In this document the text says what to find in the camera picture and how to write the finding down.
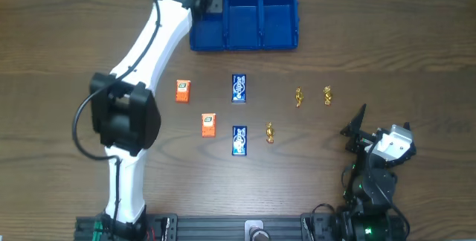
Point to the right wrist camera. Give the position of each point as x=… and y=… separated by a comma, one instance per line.
x=394, y=141

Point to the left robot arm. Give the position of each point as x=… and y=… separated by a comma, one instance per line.
x=163, y=40

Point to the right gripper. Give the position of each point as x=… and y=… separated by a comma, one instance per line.
x=357, y=142

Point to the blue candy pack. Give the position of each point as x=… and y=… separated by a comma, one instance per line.
x=239, y=140
x=238, y=88

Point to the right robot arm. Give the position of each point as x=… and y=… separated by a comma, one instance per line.
x=375, y=187

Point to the mounting rail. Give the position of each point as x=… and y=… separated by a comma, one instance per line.
x=215, y=230

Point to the orange candy box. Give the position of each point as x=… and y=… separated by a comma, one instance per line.
x=208, y=125
x=183, y=91

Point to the gold wrapped candy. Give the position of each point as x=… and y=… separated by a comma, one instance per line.
x=327, y=95
x=270, y=132
x=299, y=96

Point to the blue tray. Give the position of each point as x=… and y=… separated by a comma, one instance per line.
x=241, y=25

